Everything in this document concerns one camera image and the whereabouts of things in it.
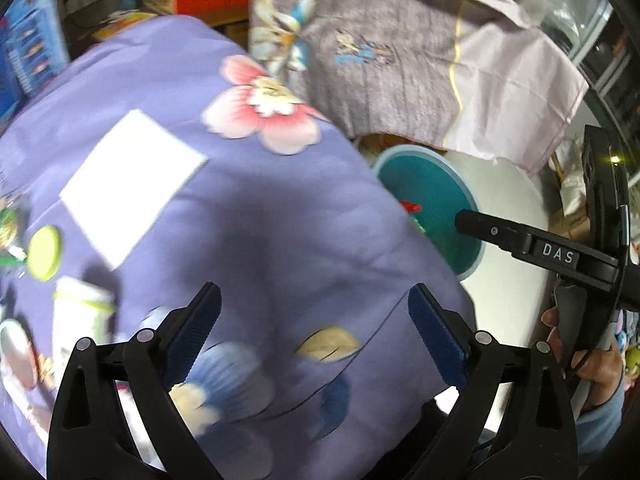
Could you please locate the egg shaped plastic shell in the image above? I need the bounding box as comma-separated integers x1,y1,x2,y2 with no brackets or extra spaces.
0,318,39,391

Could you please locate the white bottle green label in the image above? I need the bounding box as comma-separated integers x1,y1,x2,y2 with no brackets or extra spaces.
52,276,116,363

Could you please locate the lime green round lid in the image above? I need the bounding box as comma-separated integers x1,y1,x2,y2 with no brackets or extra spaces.
27,226,62,282

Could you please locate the white paper napkin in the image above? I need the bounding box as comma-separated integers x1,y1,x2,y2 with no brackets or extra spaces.
60,110,208,271

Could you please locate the teal trash bin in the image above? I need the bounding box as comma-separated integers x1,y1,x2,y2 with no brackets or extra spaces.
373,144,484,281

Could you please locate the person right hand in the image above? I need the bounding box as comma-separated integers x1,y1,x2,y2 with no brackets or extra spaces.
540,307,623,412

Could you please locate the green candy wrapper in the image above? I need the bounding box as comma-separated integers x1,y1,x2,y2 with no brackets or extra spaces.
0,194,27,268

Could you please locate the grey floral draped sheet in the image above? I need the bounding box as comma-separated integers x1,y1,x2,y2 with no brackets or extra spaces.
248,0,588,174

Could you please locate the purple floral tablecloth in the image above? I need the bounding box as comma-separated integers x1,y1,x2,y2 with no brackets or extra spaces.
1,16,473,479

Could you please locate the large blue toy box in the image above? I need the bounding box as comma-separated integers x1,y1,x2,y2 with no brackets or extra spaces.
1,0,70,127

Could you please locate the yellow book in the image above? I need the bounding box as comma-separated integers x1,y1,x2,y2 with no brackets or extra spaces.
91,10,157,41

